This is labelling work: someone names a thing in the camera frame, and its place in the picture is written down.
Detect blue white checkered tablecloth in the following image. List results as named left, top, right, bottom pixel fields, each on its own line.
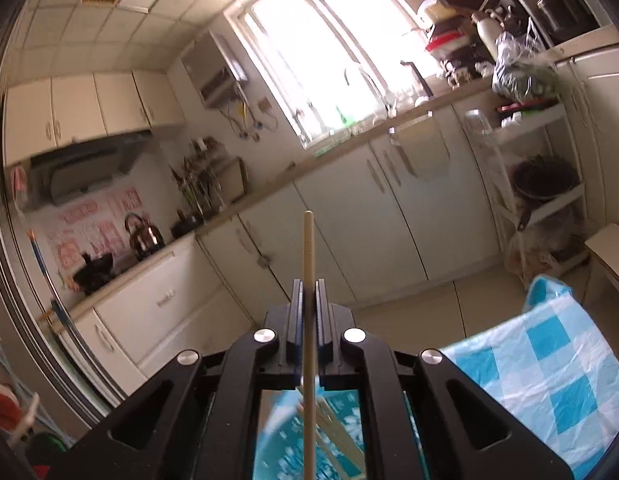
left=442, top=276, right=619, bottom=479

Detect white lower kitchen cabinets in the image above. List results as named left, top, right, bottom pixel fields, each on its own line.
left=70, top=106, right=503, bottom=393

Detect bamboo chopstick later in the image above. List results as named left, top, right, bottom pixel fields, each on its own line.
left=302, top=210, right=316, bottom=480

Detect white storage shelf rack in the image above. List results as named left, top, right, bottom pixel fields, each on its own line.
left=463, top=0, right=591, bottom=281

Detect metal kettle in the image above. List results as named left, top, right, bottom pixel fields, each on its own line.
left=124, top=212, right=165, bottom=261

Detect wooden stool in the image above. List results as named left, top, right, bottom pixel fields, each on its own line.
left=585, top=223, right=619, bottom=293

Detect sink faucet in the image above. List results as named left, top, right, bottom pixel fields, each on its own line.
left=401, top=61, right=434, bottom=99

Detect kitchen window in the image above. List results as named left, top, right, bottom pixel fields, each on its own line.
left=232, top=0, right=441, bottom=150

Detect teal perforated plastic basket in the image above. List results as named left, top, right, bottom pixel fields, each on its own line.
left=253, top=388, right=368, bottom=480

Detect range hood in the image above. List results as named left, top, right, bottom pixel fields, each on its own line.
left=26, top=130, right=153, bottom=209

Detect white upper cabinets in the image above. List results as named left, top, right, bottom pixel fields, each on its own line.
left=3, top=70, right=185, bottom=166

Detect plastic bag of vegetables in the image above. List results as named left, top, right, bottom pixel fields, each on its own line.
left=492, top=32, right=558, bottom=104

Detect wall water heater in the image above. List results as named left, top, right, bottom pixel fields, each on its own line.
left=182, top=32, right=249, bottom=110

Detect black wok on shelf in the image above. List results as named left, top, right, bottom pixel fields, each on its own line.
left=511, top=155, right=579, bottom=232

